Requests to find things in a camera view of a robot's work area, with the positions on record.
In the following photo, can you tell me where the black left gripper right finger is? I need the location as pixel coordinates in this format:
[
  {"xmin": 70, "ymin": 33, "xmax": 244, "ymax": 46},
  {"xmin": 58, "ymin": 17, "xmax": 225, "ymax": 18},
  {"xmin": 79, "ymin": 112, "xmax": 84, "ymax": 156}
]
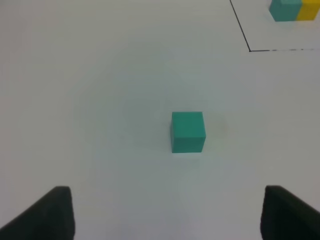
[{"xmin": 260, "ymin": 185, "xmax": 320, "ymax": 240}]

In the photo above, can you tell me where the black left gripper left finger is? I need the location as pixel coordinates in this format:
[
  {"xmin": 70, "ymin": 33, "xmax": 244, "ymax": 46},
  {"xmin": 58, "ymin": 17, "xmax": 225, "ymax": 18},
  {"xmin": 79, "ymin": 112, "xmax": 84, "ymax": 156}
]
[{"xmin": 0, "ymin": 186, "xmax": 75, "ymax": 240}]

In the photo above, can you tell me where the template teal cube block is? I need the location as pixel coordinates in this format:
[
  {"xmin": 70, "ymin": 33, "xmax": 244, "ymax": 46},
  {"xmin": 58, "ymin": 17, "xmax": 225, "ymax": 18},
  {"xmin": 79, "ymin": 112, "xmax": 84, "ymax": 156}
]
[{"xmin": 268, "ymin": 0, "xmax": 302, "ymax": 22}]

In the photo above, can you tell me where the template yellow cube block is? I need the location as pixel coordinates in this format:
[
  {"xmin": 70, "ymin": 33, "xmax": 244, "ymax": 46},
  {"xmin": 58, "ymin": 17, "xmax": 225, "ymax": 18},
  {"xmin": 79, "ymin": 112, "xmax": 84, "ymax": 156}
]
[{"xmin": 296, "ymin": 0, "xmax": 320, "ymax": 21}]

